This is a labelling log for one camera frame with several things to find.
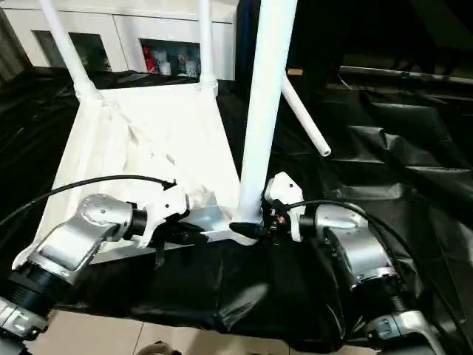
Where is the black left robot foot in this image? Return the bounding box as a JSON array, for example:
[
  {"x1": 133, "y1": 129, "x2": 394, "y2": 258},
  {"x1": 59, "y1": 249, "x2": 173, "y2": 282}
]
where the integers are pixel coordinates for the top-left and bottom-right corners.
[{"x1": 141, "y1": 341, "x2": 179, "y2": 355}]

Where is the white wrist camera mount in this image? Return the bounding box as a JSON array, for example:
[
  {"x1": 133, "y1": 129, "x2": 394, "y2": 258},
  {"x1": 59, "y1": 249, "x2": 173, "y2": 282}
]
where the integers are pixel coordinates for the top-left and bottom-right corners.
[
  {"x1": 264, "y1": 172, "x2": 307, "y2": 244},
  {"x1": 138, "y1": 180, "x2": 192, "y2": 249}
]

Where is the white plastic table leg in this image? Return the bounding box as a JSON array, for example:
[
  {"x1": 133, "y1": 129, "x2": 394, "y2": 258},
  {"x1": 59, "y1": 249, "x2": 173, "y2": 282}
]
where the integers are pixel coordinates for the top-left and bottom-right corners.
[
  {"x1": 237, "y1": 0, "x2": 299, "y2": 224},
  {"x1": 198, "y1": 0, "x2": 219, "y2": 98},
  {"x1": 282, "y1": 75, "x2": 333, "y2": 159},
  {"x1": 38, "y1": 0, "x2": 101, "y2": 107}
]

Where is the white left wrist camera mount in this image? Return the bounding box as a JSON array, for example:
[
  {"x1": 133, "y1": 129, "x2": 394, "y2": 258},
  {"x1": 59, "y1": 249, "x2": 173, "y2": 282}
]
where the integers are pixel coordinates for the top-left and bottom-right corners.
[{"x1": 138, "y1": 180, "x2": 192, "y2": 249}]

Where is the grey curtain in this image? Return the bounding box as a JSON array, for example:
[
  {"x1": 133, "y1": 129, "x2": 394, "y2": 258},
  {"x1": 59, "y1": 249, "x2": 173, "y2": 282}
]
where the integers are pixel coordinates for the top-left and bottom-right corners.
[{"x1": 0, "y1": 7, "x2": 33, "y2": 79}]

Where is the black box with yellow label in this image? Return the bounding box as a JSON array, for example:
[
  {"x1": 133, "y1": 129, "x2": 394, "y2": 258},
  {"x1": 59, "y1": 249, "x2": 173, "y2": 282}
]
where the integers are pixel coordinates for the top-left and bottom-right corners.
[{"x1": 235, "y1": 0, "x2": 344, "y2": 89}]

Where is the white glass-door cabinet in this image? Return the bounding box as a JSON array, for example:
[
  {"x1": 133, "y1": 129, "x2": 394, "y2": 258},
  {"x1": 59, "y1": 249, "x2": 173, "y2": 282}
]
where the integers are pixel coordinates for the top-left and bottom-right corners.
[{"x1": 0, "y1": 0, "x2": 238, "y2": 81}]

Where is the black work mat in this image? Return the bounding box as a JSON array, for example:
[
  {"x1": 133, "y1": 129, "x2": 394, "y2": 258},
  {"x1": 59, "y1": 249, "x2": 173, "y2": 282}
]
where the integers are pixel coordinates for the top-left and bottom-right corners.
[{"x1": 0, "y1": 65, "x2": 473, "y2": 351}]

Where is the red package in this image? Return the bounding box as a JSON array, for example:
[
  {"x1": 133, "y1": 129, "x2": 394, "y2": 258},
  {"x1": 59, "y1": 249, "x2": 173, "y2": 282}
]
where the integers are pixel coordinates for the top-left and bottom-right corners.
[{"x1": 143, "y1": 47, "x2": 157, "y2": 72}]

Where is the dark metal rail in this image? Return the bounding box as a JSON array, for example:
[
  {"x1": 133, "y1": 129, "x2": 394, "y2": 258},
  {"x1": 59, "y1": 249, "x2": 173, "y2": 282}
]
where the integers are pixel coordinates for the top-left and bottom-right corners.
[{"x1": 338, "y1": 64, "x2": 473, "y2": 85}]

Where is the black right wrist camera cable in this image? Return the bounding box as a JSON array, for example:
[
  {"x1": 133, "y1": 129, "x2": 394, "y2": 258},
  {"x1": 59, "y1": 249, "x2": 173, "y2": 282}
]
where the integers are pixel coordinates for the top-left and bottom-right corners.
[{"x1": 272, "y1": 198, "x2": 473, "y2": 336}]

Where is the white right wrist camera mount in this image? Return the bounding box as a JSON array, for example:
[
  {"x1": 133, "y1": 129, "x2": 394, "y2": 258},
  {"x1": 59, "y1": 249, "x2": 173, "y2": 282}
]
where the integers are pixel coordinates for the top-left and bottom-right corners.
[{"x1": 264, "y1": 172, "x2": 307, "y2": 244}]

